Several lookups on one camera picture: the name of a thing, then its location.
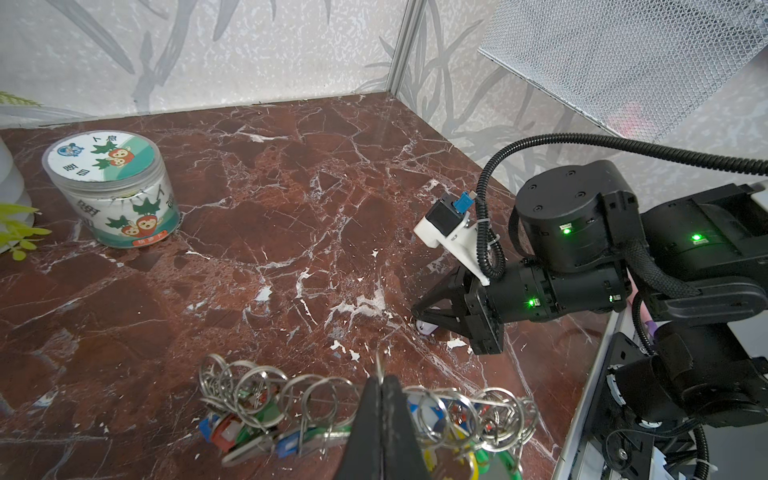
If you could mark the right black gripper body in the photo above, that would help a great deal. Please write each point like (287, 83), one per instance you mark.
(482, 323)

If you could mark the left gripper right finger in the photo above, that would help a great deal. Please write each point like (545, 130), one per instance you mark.
(402, 456)

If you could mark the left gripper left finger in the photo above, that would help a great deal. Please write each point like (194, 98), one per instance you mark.
(362, 457)

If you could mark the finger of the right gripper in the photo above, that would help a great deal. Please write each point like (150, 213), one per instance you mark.
(447, 297)
(443, 321)

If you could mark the lilac key tag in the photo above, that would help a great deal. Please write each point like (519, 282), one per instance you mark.
(425, 328)

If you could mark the keyring with coloured key tags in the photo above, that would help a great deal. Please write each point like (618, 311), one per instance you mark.
(258, 410)

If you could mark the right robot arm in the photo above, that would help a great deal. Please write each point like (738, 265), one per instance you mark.
(685, 271)

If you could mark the round printed tin can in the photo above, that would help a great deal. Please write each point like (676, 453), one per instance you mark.
(118, 184)

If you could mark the potted artificial flower plant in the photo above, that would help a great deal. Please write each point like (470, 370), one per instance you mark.
(19, 234)

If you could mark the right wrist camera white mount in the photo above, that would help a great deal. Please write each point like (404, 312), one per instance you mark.
(448, 224)

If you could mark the white wire mesh basket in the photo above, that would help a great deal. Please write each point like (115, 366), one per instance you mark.
(634, 68)

